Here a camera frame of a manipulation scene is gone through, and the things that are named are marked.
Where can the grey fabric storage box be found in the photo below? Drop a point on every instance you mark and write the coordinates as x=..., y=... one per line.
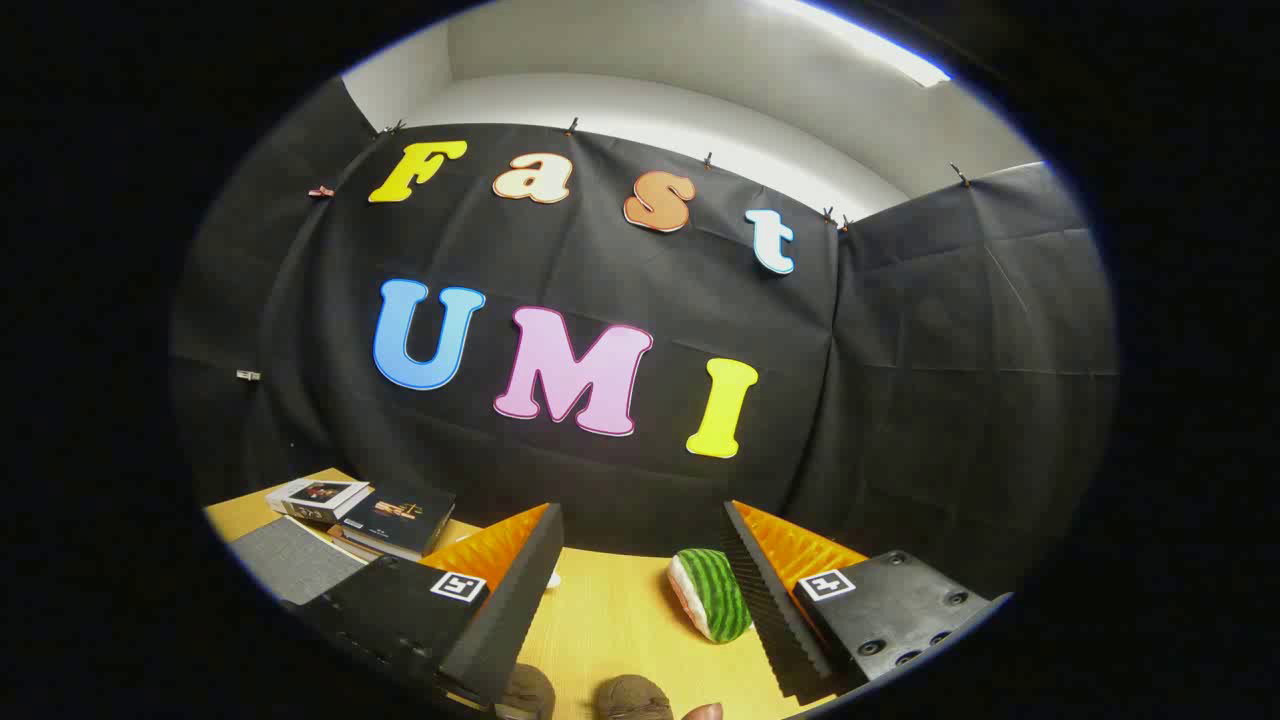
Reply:
x=295, y=560

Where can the black backdrop cloth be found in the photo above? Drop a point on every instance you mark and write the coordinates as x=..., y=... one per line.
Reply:
x=600, y=270

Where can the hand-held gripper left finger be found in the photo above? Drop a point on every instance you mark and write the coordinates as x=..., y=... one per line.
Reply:
x=515, y=600

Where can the watermelon slice plush toy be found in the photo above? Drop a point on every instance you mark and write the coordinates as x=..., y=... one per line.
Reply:
x=715, y=595

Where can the dark cover book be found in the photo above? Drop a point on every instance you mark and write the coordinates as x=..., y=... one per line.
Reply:
x=400, y=515

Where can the brown cover book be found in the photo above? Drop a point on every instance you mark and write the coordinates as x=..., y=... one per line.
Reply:
x=355, y=542

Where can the white cover book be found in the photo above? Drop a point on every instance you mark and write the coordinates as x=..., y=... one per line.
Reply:
x=318, y=495

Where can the brown fuzzy shoe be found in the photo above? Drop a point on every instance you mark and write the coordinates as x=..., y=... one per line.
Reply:
x=632, y=698
x=527, y=692

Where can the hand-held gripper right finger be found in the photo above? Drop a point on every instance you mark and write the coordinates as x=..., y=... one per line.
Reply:
x=765, y=600

